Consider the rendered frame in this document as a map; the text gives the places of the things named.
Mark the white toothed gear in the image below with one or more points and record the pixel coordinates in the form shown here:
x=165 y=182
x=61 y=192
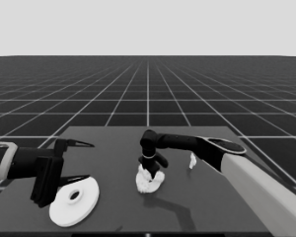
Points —
x=160 y=178
x=141 y=175

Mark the white round carrier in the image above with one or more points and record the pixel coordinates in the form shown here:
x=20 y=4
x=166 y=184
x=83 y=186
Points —
x=148 y=188

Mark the large white disc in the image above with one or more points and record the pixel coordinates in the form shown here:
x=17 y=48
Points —
x=85 y=197

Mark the small white T-shaped piece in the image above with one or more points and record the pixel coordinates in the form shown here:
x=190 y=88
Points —
x=192 y=161

